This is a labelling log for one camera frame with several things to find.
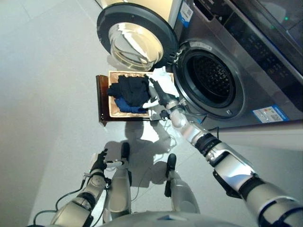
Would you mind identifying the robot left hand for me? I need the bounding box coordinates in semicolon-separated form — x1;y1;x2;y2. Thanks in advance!
89;148;125;175

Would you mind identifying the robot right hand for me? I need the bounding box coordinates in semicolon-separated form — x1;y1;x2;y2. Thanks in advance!
142;78;178;109

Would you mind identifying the blue garment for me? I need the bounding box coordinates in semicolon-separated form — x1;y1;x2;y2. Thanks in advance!
114;96;149;114

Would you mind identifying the grey front-load washing machine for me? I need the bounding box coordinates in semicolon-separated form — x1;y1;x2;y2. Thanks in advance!
165;0;303;130

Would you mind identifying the white garment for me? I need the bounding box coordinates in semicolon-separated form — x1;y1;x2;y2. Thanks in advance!
144;66;180;99

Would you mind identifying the silver robot left leg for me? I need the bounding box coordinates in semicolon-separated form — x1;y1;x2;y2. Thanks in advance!
103;142;133;223

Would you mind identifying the silver robot leg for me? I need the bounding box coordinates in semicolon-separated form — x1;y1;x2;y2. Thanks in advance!
103;142;133;223
164;153;201;215

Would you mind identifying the wicker laundry basket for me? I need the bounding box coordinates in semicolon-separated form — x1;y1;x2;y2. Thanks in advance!
108;70;175;119

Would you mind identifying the dark brown wooden stool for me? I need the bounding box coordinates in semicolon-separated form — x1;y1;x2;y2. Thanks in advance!
95;74;154;127

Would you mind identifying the silver robot right leg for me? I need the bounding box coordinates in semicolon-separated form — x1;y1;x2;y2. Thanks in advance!
164;153;201;215

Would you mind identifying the tall white side panel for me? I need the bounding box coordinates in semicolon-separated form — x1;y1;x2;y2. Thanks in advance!
169;0;185;26

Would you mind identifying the grey robot torso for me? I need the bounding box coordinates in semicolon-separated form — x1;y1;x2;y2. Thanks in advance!
99;211;247;227

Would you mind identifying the round glass washer door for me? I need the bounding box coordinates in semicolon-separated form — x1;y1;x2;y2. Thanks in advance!
96;4;178;71

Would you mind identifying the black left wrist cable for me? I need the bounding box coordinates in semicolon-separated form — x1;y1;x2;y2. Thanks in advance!
33;179;84;224

